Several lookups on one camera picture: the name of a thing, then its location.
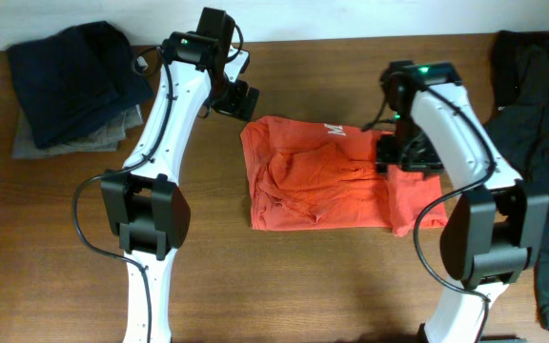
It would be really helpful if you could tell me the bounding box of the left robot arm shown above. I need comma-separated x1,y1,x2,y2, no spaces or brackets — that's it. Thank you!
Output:
101,8,259,343

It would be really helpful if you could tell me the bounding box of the folded grey garment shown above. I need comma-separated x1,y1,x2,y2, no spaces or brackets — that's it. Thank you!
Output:
10,55,150,160

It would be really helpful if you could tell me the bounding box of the black cable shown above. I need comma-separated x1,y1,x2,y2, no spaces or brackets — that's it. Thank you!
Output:
71,23,245,343
360,71,498,343

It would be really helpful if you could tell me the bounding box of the red printed t-shirt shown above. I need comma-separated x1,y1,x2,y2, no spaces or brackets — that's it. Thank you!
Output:
240,116,448,236

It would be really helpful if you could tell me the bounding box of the black garment pile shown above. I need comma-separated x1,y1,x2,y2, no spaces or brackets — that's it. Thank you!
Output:
486,30,549,331

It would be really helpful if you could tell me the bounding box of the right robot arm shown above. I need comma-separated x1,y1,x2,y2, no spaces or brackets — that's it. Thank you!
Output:
376,61,549,343

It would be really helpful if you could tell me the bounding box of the folded navy garment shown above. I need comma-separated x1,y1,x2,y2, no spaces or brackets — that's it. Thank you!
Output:
7,21,153,149

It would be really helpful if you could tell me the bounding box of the left black cable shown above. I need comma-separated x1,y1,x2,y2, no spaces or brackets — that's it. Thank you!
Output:
71,23,245,343

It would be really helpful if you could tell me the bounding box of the right black cable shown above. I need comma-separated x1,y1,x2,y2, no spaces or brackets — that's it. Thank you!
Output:
360,71,498,343

